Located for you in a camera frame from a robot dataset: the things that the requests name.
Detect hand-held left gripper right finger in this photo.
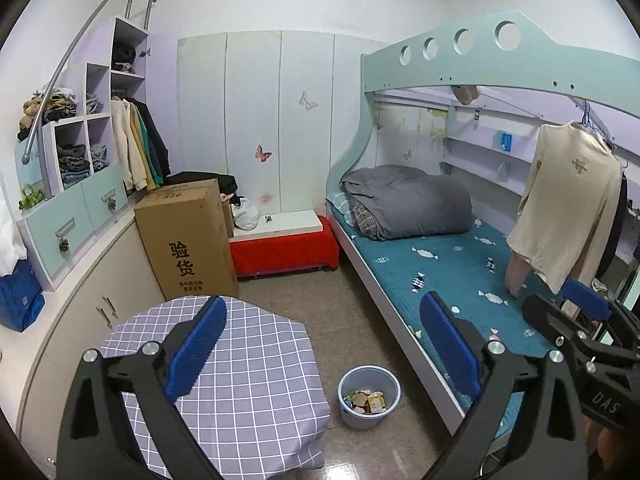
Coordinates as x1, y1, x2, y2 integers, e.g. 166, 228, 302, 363
419, 291, 588, 480

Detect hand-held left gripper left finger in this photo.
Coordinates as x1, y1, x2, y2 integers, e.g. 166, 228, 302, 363
57, 295, 228, 480

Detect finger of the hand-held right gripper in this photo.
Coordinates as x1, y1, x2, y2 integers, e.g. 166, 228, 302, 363
561, 279, 640, 351
521, 294, 593, 358

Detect light blue plastic bin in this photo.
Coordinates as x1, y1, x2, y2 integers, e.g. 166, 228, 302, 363
337, 365, 402, 431

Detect round table with checked cloth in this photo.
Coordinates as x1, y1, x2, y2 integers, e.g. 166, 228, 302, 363
97, 295, 332, 480

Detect teal printed mattress sheet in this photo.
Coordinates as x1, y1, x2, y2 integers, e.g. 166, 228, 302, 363
327, 200, 571, 411

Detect beige hanging shirt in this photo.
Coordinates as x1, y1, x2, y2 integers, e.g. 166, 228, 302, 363
505, 121, 623, 321

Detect beige low cabinet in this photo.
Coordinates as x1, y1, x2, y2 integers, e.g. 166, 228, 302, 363
0, 210, 166, 466

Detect tall brown cardboard box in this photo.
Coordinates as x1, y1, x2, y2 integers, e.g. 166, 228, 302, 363
133, 178, 240, 302

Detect red bench with white top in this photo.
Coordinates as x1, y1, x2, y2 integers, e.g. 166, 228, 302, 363
229, 210, 341, 278

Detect white plastic bag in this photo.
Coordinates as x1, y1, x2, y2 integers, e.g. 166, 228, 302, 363
231, 196, 261, 232

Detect grey folded duvet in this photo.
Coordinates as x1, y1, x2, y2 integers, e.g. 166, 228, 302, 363
341, 165, 473, 242

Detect black cloth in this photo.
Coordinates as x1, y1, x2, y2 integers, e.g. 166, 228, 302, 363
165, 172, 238, 196

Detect blue clothes hangers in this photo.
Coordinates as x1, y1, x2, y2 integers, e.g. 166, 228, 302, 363
575, 100, 613, 151

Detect lilac stepped shelf unit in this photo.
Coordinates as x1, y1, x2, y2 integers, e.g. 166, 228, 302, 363
15, 16, 178, 292

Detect blue plaid pillow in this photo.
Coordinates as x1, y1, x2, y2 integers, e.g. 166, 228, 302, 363
327, 191, 358, 226

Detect blue shopping bag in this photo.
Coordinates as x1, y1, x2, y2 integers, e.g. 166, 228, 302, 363
0, 260, 46, 333

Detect green hanging garment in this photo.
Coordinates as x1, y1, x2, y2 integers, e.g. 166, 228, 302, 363
137, 107, 166, 186

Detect white paper bag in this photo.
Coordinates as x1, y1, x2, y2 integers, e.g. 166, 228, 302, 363
0, 175, 28, 278

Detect black hanging coat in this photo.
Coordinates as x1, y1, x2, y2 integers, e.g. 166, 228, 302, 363
132, 97, 171, 178

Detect hanging jackets row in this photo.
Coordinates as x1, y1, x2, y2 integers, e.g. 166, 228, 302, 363
110, 99, 153, 193

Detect green plant decoration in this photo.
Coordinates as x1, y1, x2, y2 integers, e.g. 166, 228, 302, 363
19, 184, 48, 211

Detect dark folded clothes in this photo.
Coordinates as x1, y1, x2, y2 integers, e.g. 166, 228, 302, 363
56, 144, 91, 173

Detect brown hanging item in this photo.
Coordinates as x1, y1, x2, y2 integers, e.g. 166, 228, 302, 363
450, 85, 481, 106

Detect pile of folded clothes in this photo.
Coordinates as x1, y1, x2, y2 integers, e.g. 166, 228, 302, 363
17, 87, 78, 142

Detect black folded garment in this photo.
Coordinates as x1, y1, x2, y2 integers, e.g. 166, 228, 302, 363
111, 44, 137, 73

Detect curved metal handrail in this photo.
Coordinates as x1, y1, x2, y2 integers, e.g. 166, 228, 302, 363
22, 0, 157, 162

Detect mint green bunk bed frame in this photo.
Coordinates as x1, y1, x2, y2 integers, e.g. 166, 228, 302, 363
326, 9, 640, 456

